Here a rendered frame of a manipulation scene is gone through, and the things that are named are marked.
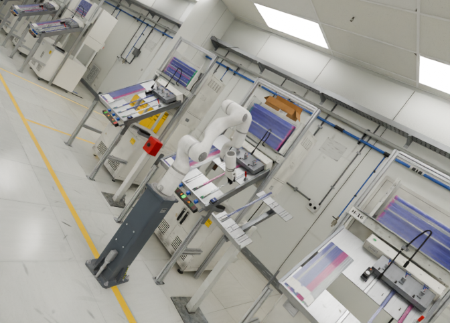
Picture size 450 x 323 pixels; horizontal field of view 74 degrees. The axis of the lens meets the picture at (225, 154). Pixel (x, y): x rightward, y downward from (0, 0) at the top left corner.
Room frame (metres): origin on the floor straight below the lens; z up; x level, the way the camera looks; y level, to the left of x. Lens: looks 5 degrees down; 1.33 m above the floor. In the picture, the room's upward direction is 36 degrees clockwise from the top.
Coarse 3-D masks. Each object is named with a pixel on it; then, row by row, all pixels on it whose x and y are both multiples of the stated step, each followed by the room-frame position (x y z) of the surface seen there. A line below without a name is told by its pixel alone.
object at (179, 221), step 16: (176, 208) 2.77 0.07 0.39; (160, 224) 2.81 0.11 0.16; (176, 224) 2.71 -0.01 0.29; (192, 224) 2.62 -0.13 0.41; (208, 224) 2.54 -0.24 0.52; (240, 224) 2.81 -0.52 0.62; (160, 240) 2.74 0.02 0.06; (176, 240) 2.66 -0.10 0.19; (192, 240) 2.57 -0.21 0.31; (208, 240) 2.53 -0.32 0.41; (192, 256) 2.51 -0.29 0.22
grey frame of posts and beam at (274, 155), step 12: (252, 84) 3.09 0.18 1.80; (312, 120) 2.64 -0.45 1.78; (252, 144) 2.81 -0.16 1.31; (264, 144) 2.75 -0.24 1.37; (276, 156) 2.65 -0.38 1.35; (156, 168) 2.68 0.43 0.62; (276, 168) 2.64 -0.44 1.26; (144, 180) 2.68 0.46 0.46; (264, 180) 2.66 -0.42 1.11; (132, 204) 2.69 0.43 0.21; (120, 216) 2.67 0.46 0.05; (204, 216) 2.27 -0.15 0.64; (240, 216) 2.64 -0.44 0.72; (192, 228) 2.26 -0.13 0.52; (180, 252) 2.24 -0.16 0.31; (168, 264) 2.26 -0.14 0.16; (204, 264) 2.65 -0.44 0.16
